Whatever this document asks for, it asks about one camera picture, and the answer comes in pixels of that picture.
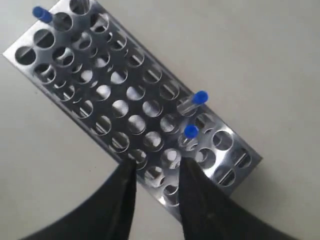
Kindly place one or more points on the blue capped tube second row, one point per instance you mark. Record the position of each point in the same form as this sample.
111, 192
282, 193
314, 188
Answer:
188, 137

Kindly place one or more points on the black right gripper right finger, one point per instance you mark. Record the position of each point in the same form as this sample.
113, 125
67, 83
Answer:
259, 210

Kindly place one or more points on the blue capped tube back row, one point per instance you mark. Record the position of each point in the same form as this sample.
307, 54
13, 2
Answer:
192, 102

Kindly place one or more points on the stainless steel test tube rack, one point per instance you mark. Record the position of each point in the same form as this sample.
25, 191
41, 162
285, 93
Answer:
111, 86

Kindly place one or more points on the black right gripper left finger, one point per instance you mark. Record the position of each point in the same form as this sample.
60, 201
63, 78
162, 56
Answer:
106, 215

